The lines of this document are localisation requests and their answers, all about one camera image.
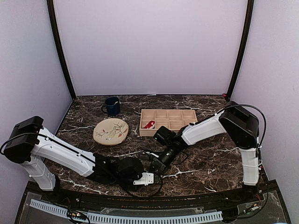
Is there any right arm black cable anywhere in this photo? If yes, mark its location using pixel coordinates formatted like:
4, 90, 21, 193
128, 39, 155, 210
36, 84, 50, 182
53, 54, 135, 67
214, 104, 267, 150

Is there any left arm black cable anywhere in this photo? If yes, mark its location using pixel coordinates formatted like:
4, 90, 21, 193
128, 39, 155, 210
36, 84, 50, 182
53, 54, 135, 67
0, 133, 164, 199

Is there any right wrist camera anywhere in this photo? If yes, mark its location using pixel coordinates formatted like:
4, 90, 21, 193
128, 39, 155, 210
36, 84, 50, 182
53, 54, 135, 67
153, 126, 176, 146

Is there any black front table rail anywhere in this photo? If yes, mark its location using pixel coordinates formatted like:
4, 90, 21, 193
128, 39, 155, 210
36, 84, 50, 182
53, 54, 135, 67
25, 179, 278, 210

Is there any black frame post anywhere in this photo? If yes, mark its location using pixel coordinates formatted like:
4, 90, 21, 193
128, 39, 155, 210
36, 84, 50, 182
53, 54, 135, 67
46, 0, 77, 101
223, 0, 255, 102

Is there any cream plate with bird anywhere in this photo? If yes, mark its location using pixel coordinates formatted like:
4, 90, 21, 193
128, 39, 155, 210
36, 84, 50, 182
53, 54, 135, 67
93, 118, 129, 146

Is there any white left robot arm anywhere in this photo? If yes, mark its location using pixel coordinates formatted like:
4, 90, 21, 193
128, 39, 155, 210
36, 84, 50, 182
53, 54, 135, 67
0, 116, 154, 203

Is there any dark blue mug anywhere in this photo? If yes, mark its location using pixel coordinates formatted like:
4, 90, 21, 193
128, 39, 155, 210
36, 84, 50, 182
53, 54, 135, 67
101, 97, 121, 116

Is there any small circuit board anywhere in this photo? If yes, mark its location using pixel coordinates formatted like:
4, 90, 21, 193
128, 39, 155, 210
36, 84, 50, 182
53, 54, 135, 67
66, 210, 87, 221

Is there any wooden compartment tray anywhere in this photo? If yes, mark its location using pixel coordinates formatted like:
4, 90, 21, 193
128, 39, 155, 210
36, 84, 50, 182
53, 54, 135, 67
139, 109, 198, 137

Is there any right black frame post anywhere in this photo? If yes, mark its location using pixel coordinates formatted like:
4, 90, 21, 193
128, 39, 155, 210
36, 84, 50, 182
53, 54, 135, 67
223, 0, 255, 102

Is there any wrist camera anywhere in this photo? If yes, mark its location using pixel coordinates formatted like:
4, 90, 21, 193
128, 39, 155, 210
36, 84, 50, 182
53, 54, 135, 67
133, 172, 154, 186
153, 126, 176, 146

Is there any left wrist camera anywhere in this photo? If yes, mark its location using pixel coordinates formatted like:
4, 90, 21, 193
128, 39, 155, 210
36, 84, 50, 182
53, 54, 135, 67
133, 172, 154, 186

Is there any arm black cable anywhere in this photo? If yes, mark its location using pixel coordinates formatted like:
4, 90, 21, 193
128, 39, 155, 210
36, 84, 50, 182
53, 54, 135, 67
214, 104, 267, 150
0, 133, 164, 199

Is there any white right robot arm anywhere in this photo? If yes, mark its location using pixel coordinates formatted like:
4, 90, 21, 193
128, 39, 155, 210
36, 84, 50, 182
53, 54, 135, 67
150, 101, 265, 203

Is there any left black frame post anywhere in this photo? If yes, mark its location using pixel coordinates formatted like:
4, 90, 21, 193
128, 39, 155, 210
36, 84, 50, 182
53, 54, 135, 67
46, 0, 77, 101

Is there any white slotted cable duct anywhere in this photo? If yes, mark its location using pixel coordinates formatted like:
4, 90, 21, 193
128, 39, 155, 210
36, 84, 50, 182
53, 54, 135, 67
29, 199, 223, 224

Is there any red sock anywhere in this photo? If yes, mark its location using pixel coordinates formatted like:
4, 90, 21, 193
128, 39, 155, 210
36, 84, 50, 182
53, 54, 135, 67
143, 120, 155, 129

